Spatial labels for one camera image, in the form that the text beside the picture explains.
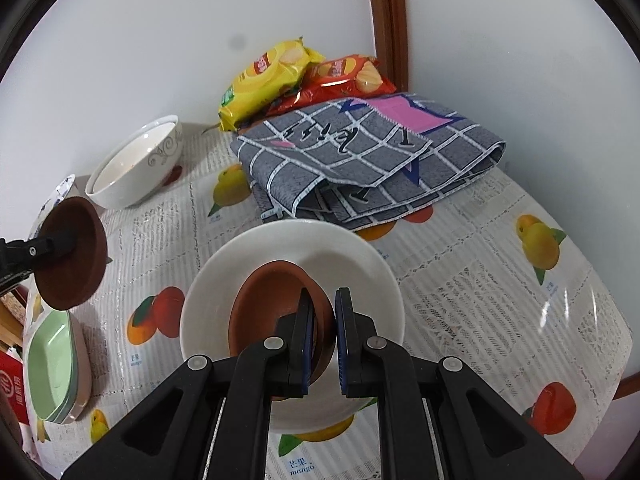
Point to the large white bowl red print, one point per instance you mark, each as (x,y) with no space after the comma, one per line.
(125,170)

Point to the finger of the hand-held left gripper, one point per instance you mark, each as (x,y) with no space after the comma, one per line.
(30,255)

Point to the brown wooden door frame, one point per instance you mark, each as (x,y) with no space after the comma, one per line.
(387,20)

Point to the red paper bag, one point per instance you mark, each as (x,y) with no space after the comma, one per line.
(10,385)

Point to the yellow chips bag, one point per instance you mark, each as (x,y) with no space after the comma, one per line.
(265,80)

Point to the fruit printed tablecloth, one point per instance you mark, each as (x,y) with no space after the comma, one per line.
(475,310)

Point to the grey checked folded cloth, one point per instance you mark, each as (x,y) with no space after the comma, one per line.
(375,160)

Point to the pink square plate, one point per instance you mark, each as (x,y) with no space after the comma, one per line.
(87,382)

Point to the small brown bowl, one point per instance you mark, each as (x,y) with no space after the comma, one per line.
(80,282)
(265,305)

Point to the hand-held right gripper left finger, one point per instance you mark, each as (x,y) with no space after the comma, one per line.
(306,345)

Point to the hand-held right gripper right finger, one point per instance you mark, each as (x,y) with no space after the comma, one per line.
(342,345)

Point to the blue and white patterned bowl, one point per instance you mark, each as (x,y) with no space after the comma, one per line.
(62,187)

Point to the green square plate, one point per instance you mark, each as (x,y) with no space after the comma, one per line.
(47,365)

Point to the red chips bag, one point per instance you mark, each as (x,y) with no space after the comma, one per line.
(345,77)

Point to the white bowl plain inside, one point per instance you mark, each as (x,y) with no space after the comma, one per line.
(350,260)

